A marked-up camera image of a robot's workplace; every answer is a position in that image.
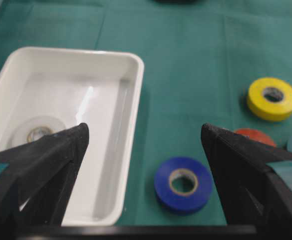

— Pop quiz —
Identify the yellow tape roll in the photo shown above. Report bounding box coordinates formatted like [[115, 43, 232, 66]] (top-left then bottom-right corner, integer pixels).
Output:
[[247, 77, 292, 122]]

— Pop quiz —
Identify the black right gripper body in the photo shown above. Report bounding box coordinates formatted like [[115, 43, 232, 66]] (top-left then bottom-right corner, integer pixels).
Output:
[[154, 0, 197, 4]]

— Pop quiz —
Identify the white plastic tray case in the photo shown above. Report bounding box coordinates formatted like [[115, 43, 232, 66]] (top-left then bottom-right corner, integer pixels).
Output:
[[0, 47, 144, 226]]

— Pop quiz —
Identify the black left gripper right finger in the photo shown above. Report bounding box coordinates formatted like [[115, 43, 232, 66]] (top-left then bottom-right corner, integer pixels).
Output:
[[201, 123, 292, 240]]

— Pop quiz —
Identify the white tape roll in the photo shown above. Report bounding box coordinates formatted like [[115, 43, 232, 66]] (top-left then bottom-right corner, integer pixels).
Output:
[[10, 115, 67, 148]]

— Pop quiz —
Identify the blue tape roll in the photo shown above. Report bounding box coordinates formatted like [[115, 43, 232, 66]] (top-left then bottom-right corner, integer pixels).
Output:
[[154, 157, 213, 215]]

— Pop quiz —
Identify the red tape roll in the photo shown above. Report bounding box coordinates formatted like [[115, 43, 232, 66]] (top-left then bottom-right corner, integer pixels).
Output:
[[234, 128, 277, 147]]

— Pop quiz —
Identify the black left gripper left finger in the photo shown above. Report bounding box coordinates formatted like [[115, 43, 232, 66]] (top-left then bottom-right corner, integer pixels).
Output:
[[0, 123, 89, 240]]

